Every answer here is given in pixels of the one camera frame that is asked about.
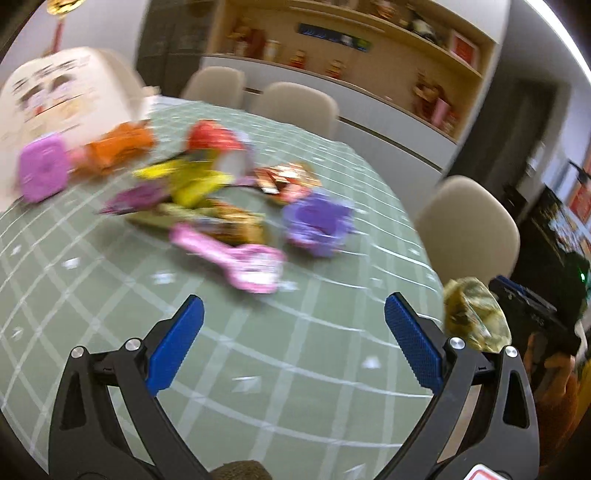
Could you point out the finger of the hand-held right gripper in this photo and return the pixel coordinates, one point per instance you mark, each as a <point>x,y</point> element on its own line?
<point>535,314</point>

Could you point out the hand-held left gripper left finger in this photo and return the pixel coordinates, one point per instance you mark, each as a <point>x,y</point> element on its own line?
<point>175,344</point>

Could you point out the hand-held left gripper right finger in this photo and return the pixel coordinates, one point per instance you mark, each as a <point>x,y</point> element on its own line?
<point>413,341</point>

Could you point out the yellowish clear wrapper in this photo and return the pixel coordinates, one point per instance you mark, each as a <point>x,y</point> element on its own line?
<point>475,314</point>

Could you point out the yellow snack wrapper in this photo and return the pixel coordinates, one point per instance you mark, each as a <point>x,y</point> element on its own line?
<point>194,182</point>

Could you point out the orange snack wrapper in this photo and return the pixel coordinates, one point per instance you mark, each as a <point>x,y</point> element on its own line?
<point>115,147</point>

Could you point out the person's right hand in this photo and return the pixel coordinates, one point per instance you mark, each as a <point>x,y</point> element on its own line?
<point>554,392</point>

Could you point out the dark screen with colourful picture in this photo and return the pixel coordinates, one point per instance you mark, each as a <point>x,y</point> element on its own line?
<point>568,221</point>

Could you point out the green checked tablecloth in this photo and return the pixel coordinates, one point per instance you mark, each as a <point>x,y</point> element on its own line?
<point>277,369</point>

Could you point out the beige dining chair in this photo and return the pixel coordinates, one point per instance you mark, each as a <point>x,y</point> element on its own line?
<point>466,230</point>
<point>212,85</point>
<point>295,106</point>

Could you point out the brown gold snack wrapper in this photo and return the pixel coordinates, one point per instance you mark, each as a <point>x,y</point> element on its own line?
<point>231,221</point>

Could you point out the purple snack wrapper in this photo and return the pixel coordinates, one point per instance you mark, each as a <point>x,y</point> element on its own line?
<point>138,198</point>

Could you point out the purple plastic cup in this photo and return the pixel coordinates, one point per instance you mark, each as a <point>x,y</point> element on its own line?
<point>318,221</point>

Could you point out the silver foil wrapper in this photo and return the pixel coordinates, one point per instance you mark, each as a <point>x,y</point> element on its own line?
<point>234,164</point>

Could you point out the orange red printed wrapper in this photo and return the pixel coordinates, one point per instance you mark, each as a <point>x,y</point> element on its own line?
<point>291,182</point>

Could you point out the red snack wrapper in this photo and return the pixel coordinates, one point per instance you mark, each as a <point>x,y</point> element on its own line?
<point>210,136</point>

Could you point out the pink plastic container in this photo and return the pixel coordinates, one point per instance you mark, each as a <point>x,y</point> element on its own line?
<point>44,168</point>

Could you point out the pink cup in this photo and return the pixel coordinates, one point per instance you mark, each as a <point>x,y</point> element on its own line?
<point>444,113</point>

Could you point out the large doll figurine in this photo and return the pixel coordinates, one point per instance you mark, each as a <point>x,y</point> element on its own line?
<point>425,92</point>

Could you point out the beige printed carton box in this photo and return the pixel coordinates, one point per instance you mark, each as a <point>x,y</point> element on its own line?
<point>69,101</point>

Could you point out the small red gold figurine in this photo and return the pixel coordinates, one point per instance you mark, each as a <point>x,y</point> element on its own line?
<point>334,69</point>
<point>298,57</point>

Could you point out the dark glass cabinet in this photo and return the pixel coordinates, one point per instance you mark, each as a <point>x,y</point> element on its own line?
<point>175,46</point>

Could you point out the white jar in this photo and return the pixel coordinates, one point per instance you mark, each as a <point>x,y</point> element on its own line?
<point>272,50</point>

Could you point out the red box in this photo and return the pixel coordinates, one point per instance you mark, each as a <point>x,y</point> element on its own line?
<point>256,42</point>

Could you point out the tall gold figurine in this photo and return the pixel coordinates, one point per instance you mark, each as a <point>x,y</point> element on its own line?
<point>239,37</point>

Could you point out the red gold knot ornament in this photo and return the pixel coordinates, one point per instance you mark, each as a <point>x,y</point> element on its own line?
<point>64,5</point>

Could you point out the red picture frame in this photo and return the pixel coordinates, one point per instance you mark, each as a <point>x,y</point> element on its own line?
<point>464,46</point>

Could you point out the wooden wall shelf unit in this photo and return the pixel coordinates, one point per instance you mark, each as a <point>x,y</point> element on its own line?
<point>378,50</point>

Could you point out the blue wall rack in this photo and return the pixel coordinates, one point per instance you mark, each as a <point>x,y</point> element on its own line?
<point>318,32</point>

